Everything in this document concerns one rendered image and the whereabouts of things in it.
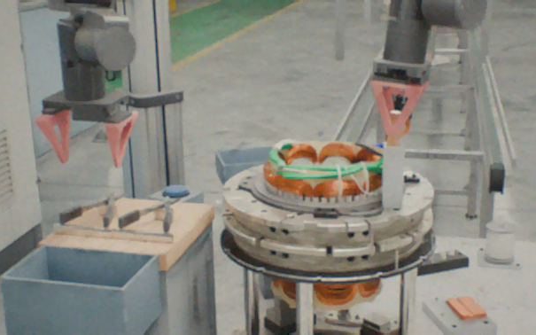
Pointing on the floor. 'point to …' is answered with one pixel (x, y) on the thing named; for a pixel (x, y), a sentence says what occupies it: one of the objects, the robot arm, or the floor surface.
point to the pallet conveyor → (498, 175)
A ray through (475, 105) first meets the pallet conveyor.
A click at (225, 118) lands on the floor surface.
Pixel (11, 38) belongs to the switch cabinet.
